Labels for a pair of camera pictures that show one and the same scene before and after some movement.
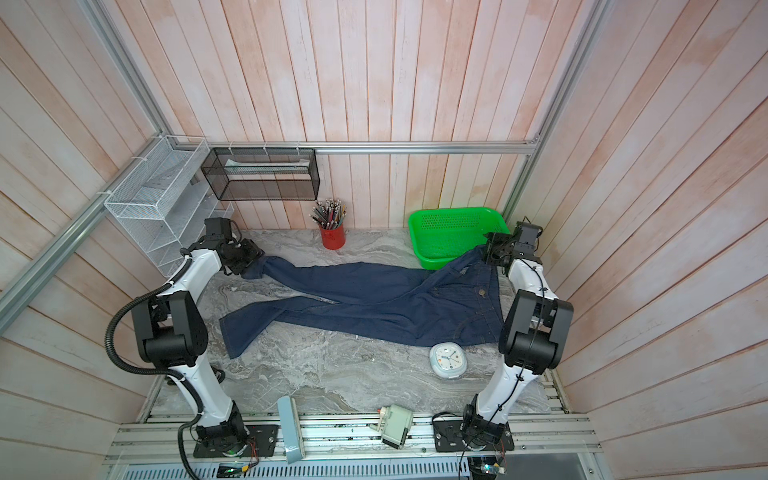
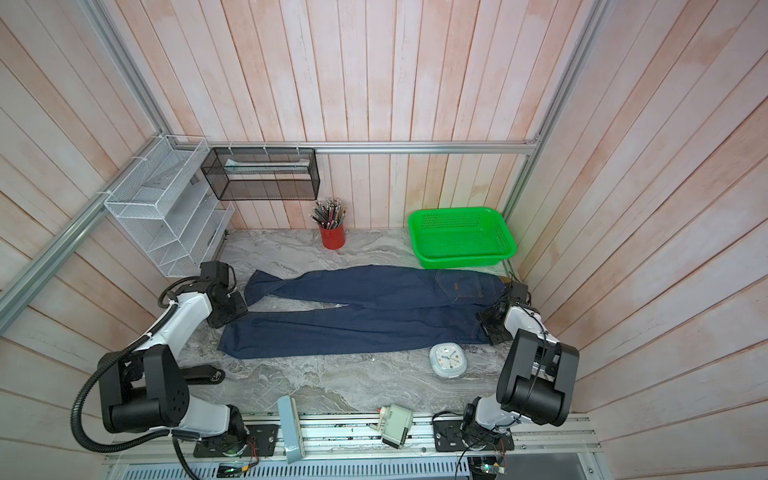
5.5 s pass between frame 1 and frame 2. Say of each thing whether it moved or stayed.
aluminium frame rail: stayed
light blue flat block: stayed
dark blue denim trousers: moved
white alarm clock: stayed
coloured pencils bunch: stayed
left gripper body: moved
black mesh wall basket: stayed
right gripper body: moved
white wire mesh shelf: stayed
